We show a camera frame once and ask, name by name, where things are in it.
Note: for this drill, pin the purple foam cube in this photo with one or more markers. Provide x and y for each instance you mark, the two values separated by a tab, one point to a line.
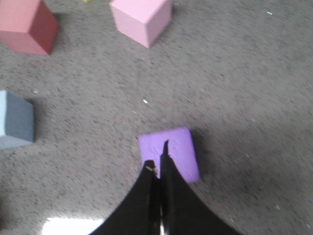
180	149

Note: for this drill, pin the small red foam cube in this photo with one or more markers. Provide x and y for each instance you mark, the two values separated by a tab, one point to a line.
28	26

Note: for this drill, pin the pink foam cube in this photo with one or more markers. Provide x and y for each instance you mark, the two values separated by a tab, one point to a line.
142	20

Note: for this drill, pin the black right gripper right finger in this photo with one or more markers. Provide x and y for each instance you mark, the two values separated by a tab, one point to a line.
183	212

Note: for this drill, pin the light blue cube curved mark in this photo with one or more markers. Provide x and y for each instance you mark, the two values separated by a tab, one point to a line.
16	121

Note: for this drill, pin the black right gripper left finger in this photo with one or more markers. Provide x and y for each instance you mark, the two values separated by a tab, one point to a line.
140	211

